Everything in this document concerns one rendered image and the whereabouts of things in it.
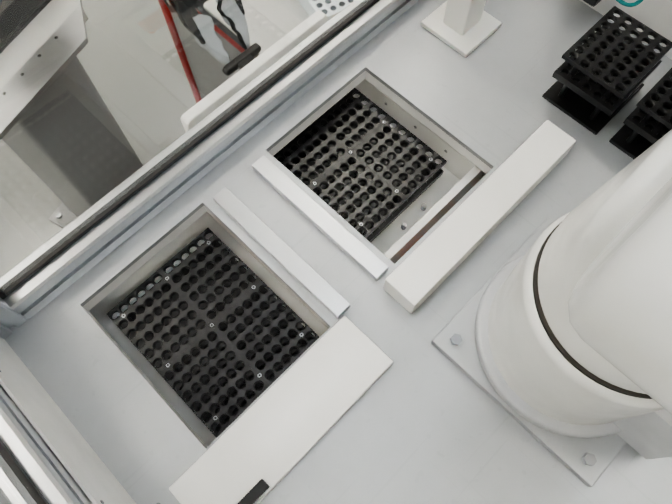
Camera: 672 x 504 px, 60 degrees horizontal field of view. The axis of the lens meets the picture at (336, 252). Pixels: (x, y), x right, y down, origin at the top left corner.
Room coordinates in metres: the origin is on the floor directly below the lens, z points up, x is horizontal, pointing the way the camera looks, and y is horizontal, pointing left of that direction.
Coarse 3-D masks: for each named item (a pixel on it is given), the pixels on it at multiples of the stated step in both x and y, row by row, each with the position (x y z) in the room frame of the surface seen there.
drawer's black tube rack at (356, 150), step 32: (352, 96) 0.56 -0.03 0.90; (320, 128) 0.50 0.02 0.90; (352, 128) 0.50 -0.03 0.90; (384, 128) 0.50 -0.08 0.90; (288, 160) 0.45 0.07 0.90; (320, 160) 0.45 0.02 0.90; (352, 160) 0.46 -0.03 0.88; (384, 160) 0.47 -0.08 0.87; (416, 160) 0.45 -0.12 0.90; (320, 192) 0.41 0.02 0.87; (352, 192) 0.40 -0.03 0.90; (384, 192) 0.41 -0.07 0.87; (416, 192) 0.41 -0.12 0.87; (352, 224) 0.36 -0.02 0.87; (384, 224) 0.36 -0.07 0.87
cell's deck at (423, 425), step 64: (512, 0) 0.70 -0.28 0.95; (576, 0) 0.70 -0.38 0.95; (384, 64) 0.58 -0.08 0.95; (448, 64) 0.58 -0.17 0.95; (512, 64) 0.58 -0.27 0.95; (448, 128) 0.47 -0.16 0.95; (512, 128) 0.47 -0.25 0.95; (576, 128) 0.46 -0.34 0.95; (192, 192) 0.38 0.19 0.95; (256, 192) 0.37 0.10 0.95; (576, 192) 0.36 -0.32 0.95; (128, 256) 0.29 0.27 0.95; (256, 256) 0.29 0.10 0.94; (320, 256) 0.28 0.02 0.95; (384, 256) 0.28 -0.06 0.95; (64, 320) 0.20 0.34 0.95; (320, 320) 0.20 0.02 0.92; (384, 320) 0.19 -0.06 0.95; (448, 320) 0.19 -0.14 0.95; (64, 384) 0.12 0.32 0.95; (128, 384) 0.12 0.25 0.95; (384, 384) 0.12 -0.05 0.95; (448, 384) 0.11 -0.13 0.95; (128, 448) 0.05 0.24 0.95; (192, 448) 0.05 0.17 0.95; (320, 448) 0.05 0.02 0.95; (384, 448) 0.04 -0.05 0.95; (448, 448) 0.04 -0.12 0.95; (512, 448) 0.04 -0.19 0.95
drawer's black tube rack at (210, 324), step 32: (224, 256) 0.30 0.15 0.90; (160, 288) 0.26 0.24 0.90; (192, 288) 0.26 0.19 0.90; (224, 288) 0.25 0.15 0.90; (256, 288) 0.25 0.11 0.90; (128, 320) 0.21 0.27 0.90; (160, 320) 0.21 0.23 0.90; (192, 320) 0.21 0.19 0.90; (224, 320) 0.21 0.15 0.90; (256, 320) 0.21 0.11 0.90; (288, 320) 0.21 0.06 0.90; (160, 352) 0.17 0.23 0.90; (192, 352) 0.18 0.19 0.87; (224, 352) 0.17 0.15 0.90; (256, 352) 0.17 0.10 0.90; (288, 352) 0.17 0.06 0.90; (192, 384) 0.13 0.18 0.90; (224, 384) 0.13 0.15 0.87; (256, 384) 0.13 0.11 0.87; (224, 416) 0.09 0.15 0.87
